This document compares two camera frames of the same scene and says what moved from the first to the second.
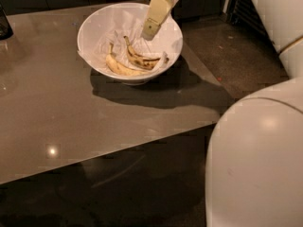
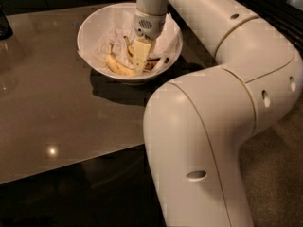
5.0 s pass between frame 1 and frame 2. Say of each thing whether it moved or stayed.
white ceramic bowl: stayed
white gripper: moved
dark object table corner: stayed
